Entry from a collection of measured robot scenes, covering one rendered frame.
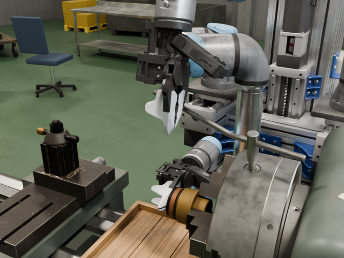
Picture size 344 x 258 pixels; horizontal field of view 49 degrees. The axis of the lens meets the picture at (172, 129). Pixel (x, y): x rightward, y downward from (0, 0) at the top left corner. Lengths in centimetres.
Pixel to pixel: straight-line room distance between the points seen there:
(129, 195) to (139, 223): 172
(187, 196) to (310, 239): 35
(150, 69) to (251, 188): 29
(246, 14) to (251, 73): 770
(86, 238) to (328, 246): 80
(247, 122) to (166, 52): 45
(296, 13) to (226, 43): 47
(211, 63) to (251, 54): 36
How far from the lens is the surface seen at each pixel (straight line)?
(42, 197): 119
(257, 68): 103
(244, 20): 875
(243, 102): 107
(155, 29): 72
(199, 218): 83
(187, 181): 97
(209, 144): 111
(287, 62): 145
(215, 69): 66
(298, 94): 147
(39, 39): 502
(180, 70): 70
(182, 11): 69
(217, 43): 100
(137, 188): 295
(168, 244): 109
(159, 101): 71
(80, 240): 121
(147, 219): 118
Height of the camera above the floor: 161
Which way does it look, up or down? 24 degrees down
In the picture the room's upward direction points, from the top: straight up
